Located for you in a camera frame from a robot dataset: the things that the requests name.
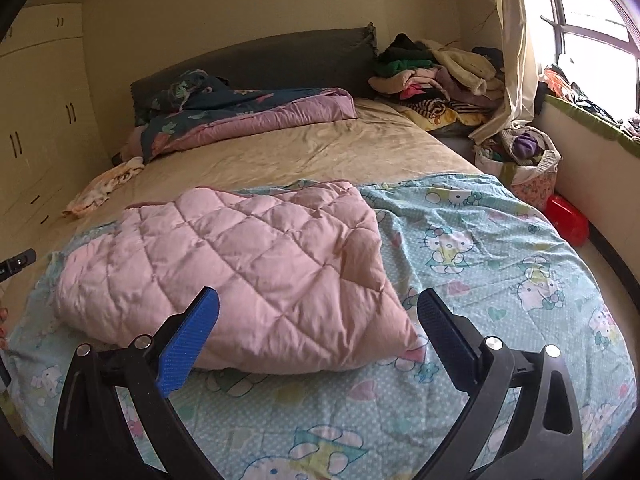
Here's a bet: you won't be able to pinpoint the pile of mixed clothes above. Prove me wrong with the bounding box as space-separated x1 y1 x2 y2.
367 32 506 136

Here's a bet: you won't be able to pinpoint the dark floral quilt pink lining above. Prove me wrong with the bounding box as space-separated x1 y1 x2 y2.
122 70 358 163

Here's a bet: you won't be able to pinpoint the window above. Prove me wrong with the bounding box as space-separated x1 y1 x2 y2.
540 0 640 121

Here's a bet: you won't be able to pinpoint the grey padded headboard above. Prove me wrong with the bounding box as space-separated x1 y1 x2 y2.
130 22 378 128

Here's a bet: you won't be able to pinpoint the cream wardrobe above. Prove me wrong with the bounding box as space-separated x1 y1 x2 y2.
0 0 113 261

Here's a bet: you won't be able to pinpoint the printed basket of clothes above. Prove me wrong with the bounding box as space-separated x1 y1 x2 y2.
475 127 561 208

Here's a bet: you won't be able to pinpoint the blue cartoon printed blanket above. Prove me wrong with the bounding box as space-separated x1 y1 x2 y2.
7 172 638 480

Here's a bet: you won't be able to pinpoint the pink quilted jacket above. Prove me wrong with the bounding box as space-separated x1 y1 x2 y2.
54 181 420 375

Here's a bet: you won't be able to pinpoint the green window sill cushion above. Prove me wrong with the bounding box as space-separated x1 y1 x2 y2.
545 95 640 156

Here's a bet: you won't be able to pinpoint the small pink white garment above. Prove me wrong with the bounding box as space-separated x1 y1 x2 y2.
62 156 146 218

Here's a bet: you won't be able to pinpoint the bed with beige sheet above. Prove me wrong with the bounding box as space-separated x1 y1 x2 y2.
30 97 481 271

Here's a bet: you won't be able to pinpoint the red plastic box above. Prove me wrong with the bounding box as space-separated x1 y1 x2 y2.
545 194 591 247

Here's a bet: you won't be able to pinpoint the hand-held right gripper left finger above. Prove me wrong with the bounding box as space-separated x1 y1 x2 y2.
52 286 221 480

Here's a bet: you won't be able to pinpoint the cream curtain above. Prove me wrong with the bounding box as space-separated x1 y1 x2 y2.
470 0 543 143

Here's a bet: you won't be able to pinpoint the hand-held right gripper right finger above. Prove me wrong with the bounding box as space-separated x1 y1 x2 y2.
416 287 583 480

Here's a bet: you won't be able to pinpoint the clothes on window sill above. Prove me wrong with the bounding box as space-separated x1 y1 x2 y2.
542 65 640 141

